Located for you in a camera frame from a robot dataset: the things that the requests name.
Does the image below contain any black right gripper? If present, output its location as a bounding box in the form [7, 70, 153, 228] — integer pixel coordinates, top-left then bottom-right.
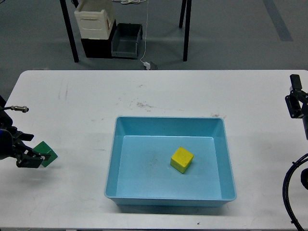
[285, 74, 308, 140]

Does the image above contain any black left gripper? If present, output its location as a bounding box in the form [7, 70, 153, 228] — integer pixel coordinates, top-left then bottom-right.
[0, 126, 44, 168]

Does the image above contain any green cube block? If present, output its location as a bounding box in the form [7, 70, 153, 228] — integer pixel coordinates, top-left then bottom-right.
[33, 141, 58, 167]

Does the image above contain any yellow cube block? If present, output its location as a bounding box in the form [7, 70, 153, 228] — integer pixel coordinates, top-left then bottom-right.
[170, 147, 194, 174]

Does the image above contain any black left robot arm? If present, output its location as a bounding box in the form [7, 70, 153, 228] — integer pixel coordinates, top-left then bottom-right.
[0, 98, 57, 168]

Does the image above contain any light blue plastic tray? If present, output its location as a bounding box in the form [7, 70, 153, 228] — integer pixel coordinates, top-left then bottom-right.
[105, 116, 236, 207]

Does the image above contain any black crate under container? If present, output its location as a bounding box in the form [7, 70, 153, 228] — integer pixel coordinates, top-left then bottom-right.
[81, 21, 117, 59]

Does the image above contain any black table leg right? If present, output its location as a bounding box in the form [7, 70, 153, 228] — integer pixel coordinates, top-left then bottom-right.
[179, 0, 192, 62]

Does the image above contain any black table leg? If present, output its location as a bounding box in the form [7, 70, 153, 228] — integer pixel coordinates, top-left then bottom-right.
[60, 0, 79, 63]
[179, 0, 192, 62]

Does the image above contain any dark grey storage bin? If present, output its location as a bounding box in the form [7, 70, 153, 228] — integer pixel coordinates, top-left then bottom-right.
[111, 23, 143, 59]

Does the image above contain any cream plastic container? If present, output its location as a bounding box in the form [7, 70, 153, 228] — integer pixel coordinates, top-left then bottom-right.
[74, 0, 115, 40]

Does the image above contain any white power adapter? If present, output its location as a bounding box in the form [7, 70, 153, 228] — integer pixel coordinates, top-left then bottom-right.
[143, 62, 151, 70]

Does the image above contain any black table leg left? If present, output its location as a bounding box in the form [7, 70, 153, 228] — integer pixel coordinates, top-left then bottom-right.
[60, 0, 79, 63]

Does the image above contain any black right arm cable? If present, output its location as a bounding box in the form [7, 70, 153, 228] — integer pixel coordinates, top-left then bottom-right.
[282, 153, 308, 231]

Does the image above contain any white hanging cable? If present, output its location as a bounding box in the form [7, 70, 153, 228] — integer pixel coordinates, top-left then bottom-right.
[140, 0, 149, 64]

